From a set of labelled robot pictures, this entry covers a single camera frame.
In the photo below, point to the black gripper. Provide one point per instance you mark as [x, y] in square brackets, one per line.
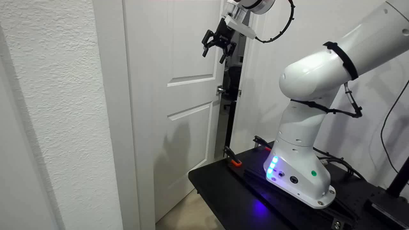
[225, 34]

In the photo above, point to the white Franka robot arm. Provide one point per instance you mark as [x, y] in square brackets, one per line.
[307, 77]

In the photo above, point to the black clamp with red grip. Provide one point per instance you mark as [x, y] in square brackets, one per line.
[260, 141]

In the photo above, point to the black clamp with orange grip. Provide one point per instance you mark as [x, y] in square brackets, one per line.
[234, 163]

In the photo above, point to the black camera stand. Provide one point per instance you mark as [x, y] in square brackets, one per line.
[398, 181]

